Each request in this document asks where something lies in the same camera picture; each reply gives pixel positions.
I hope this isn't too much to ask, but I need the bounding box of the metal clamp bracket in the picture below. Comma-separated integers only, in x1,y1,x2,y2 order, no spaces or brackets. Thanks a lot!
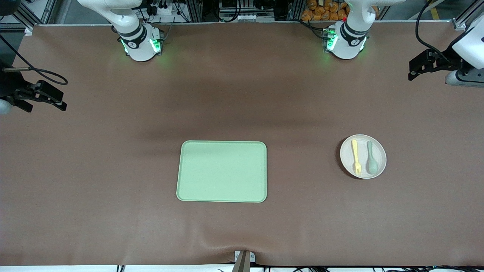
234,250,256,272

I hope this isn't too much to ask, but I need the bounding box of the yellow plastic fork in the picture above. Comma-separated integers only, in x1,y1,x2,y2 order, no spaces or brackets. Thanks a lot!
352,139,362,176

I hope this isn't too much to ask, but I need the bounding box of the brown table mat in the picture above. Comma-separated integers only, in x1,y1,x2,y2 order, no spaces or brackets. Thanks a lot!
0,21,484,267

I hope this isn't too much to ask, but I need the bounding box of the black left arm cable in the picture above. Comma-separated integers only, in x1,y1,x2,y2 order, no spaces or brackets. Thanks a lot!
415,0,454,60

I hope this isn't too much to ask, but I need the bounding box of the light green rectangular tray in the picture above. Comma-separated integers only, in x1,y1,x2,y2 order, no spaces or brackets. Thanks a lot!
176,141,267,203

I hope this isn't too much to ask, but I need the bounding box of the white power strip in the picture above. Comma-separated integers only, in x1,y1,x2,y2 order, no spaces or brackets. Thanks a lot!
149,3,175,15

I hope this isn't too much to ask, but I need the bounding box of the pile of orange round items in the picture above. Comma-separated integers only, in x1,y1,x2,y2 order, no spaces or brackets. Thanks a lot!
301,0,379,21

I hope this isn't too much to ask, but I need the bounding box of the aluminium frame profile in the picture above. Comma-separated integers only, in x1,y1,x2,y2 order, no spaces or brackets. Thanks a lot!
11,0,50,36
452,0,484,31

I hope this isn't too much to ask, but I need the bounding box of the beige round plate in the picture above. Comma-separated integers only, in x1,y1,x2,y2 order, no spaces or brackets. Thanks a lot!
340,134,387,179

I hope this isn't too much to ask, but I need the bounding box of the pale green plastic spoon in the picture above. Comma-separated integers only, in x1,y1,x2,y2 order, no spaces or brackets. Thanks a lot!
366,141,379,175

